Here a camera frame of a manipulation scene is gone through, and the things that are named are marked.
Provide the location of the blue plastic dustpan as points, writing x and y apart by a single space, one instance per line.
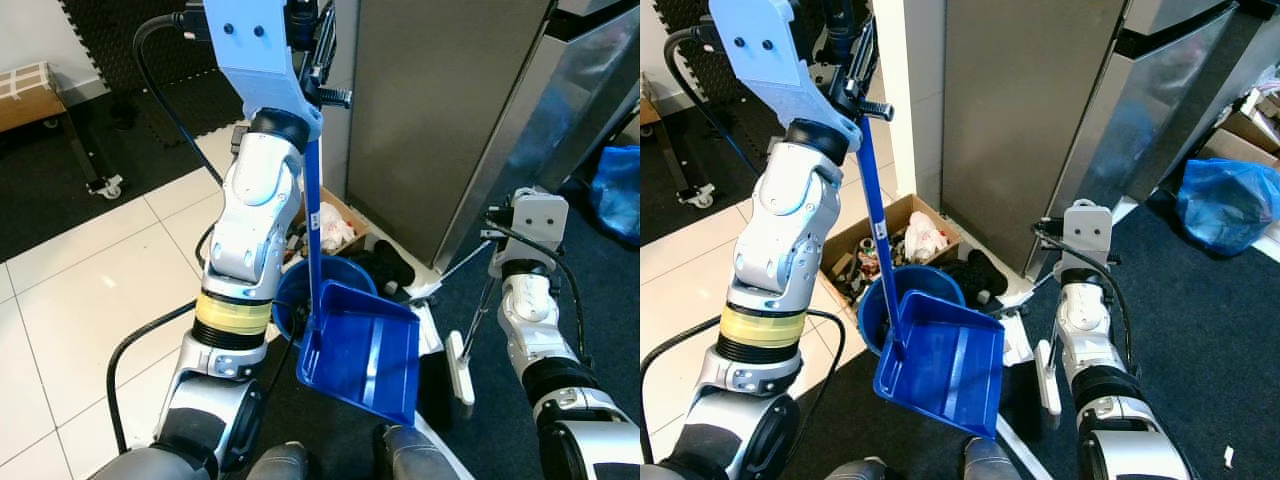
945 360
365 350

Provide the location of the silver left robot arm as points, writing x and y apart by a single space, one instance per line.
250 220
790 220

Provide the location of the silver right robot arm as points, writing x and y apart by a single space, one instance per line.
540 330
1090 330

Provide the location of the long white floor tape strip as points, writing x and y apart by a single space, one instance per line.
430 330
1015 340

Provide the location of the dark floor rug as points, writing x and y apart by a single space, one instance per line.
50 200
655 185

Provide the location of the black clothing pile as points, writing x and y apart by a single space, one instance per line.
975 275
385 265

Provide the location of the blue plastic bag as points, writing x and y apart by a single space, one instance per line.
618 195
1230 205

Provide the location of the white plastic bag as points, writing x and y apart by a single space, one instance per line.
335 230
925 235

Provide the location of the stainless steel fridge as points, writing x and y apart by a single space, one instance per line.
1030 100
450 100

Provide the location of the open cardboard box with junk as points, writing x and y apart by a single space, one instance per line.
848 238
352 208

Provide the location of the black textured foam mat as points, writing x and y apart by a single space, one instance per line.
690 60
110 40

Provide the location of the taped cardboard box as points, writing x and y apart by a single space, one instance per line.
25 95
647 108

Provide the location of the black rolling cart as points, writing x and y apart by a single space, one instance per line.
90 160
690 180

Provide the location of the blue plastic bucket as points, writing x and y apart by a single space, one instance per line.
872 320
288 305

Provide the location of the cardboard box with pink items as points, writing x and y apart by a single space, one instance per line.
1245 135

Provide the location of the grey robot right leg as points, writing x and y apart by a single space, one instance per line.
992 460
415 455

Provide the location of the grey robot leg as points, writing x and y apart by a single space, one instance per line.
280 462
415 455
992 460
855 470

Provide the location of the grey robot left leg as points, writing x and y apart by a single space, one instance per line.
855 470
280 462

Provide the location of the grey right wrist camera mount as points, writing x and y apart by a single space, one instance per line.
540 222
1088 230

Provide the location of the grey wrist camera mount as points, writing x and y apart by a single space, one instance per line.
250 50
540 222
770 50
1088 230

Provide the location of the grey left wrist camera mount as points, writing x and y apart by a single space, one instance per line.
250 50
770 50

